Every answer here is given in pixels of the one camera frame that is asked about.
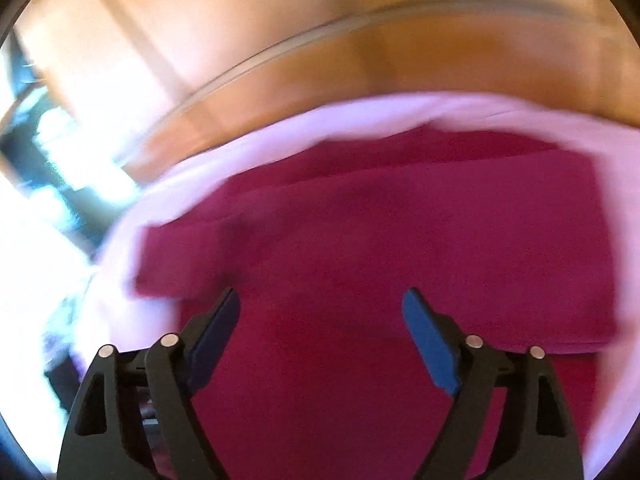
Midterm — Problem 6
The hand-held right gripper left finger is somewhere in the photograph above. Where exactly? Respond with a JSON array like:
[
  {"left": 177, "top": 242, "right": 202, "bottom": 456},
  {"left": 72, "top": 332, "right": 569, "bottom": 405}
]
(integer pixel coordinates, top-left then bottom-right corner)
[{"left": 56, "top": 287, "right": 242, "bottom": 480}]

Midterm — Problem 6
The dark red velvet garment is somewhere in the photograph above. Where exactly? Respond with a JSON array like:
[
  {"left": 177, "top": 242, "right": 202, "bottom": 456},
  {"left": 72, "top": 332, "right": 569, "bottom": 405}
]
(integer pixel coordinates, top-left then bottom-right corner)
[{"left": 132, "top": 127, "right": 621, "bottom": 480}]

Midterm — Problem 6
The wooden panelled headboard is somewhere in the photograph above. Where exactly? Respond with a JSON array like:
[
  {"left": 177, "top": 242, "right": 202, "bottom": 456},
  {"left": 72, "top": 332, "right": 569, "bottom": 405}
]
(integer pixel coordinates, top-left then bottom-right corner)
[{"left": 15, "top": 0, "right": 640, "bottom": 181}]

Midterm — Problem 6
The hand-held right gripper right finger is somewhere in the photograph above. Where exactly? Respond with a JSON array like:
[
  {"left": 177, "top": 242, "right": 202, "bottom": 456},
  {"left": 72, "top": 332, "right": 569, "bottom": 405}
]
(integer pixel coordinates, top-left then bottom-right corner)
[{"left": 402, "top": 287, "right": 585, "bottom": 480}]

